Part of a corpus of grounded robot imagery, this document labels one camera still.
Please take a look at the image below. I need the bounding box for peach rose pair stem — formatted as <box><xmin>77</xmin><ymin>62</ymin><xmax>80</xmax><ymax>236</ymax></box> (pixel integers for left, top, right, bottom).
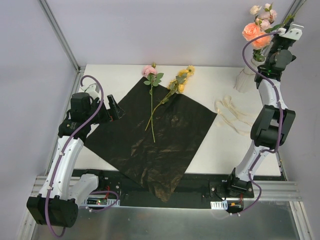
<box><xmin>242</xmin><ymin>22</ymin><xmax>272</xmax><ymax>62</ymax></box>

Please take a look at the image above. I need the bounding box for pink rose cluster stem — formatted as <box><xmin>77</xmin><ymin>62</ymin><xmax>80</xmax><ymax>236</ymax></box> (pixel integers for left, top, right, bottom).
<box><xmin>255</xmin><ymin>3</ymin><xmax>278</xmax><ymax>32</ymax></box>

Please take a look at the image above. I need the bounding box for pale pink bud stem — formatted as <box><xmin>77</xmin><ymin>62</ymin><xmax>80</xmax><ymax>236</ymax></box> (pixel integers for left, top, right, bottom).
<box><xmin>266</xmin><ymin>0</ymin><xmax>307</xmax><ymax>33</ymax></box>

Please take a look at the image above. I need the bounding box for black wrapping paper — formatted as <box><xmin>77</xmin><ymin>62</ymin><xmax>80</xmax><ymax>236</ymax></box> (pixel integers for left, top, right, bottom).
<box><xmin>84</xmin><ymin>79</ymin><xmax>217</xmax><ymax>202</ymax></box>

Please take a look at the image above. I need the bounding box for pink rose green stem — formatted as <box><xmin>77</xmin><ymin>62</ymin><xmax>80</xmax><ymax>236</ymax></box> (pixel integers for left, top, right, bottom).
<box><xmin>142</xmin><ymin>62</ymin><xmax>164</xmax><ymax>143</ymax></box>

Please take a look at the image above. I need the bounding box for cream rose stem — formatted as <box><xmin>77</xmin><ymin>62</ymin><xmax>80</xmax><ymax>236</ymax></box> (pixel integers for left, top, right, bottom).
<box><xmin>250</xmin><ymin>5</ymin><xmax>262</xmax><ymax>24</ymax></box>

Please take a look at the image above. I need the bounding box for cream printed ribbon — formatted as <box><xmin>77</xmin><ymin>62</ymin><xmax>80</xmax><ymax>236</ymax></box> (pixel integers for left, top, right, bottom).
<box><xmin>214</xmin><ymin>95</ymin><xmax>257</xmax><ymax>136</ymax></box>

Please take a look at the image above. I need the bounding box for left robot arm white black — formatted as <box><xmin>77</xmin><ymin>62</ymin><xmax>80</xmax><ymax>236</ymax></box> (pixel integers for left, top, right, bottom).
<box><xmin>26</xmin><ymin>92</ymin><xmax>124</xmax><ymax>228</ymax></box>

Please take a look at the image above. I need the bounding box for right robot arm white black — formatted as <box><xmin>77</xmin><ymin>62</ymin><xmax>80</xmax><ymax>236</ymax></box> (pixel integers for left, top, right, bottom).
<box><xmin>225</xmin><ymin>31</ymin><xmax>296</xmax><ymax>198</ymax></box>

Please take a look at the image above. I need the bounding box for white ribbed ceramic vase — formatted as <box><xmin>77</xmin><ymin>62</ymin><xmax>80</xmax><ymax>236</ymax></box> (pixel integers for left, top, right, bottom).
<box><xmin>234</xmin><ymin>57</ymin><xmax>261</xmax><ymax>93</ymax></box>

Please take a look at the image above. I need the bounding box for yellow flower stem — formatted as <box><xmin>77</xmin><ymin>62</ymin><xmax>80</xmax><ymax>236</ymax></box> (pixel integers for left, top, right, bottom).
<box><xmin>144</xmin><ymin>65</ymin><xmax>196</xmax><ymax>131</ymax></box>

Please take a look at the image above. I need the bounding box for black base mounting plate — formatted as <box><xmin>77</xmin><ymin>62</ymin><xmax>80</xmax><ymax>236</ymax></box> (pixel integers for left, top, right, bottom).
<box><xmin>72</xmin><ymin>169</ymin><xmax>286</xmax><ymax>208</ymax></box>

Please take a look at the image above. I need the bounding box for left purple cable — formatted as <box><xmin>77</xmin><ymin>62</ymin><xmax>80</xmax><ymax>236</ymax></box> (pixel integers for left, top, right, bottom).
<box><xmin>46</xmin><ymin>74</ymin><xmax>120</xmax><ymax>238</ymax></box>

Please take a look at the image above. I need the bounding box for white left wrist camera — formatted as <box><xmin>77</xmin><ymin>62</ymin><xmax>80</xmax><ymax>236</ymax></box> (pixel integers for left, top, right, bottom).
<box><xmin>80</xmin><ymin>83</ymin><xmax>101</xmax><ymax>100</ymax></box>

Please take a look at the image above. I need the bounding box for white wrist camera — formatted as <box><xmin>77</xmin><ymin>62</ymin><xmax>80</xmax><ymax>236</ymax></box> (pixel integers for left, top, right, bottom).
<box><xmin>80</xmin><ymin>83</ymin><xmax>101</xmax><ymax>100</ymax></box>
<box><xmin>278</xmin><ymin>22</ymin><xmax>304</xmax><ymax>41</ymax></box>

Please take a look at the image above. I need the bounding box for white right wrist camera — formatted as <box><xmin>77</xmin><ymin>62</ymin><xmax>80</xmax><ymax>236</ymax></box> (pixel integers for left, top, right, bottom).
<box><xmin>278</xmin><ymin>22</ymin><xmax>304</xmax><ymax>41</ymax></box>

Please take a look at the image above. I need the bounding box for left aluminium frame post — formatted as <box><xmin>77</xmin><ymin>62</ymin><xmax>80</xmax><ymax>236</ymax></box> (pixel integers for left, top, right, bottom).
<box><xmin>37</xmin><ymin>0</ymin><xmax>81</xmax><ymax>73</ymax></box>

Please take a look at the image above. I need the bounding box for left white cable duct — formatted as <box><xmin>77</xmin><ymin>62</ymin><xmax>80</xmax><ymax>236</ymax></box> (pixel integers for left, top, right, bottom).
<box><xmin>80</xmin><ymin>196</ymin><xmax>121</xmax><ymax>208</ymax></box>

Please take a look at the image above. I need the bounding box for white cable duct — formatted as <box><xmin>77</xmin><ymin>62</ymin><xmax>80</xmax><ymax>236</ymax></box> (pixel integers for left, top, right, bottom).
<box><xmin>210</xmin><ymin>200</ymin><xmax>228</xmax><ymax>211</ymax></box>
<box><xmin>80</xmin><ymin>196</ymin><xmax>121</xmax><ymax>208</ymax></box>

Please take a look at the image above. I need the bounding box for aluminium front rail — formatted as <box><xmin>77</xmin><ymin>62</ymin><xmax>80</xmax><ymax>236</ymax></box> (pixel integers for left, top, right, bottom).
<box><xmin>31</xmin><ymin>176</ymin><xmax>302</xmax><ymax>202</ymax></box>

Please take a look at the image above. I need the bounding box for right white cable duct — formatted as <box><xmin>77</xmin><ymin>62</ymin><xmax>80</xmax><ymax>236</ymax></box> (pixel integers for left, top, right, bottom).
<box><xmin>210</xmin><ymin>200</ymin><xmax>228</xmax><ymax>211</ymax></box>

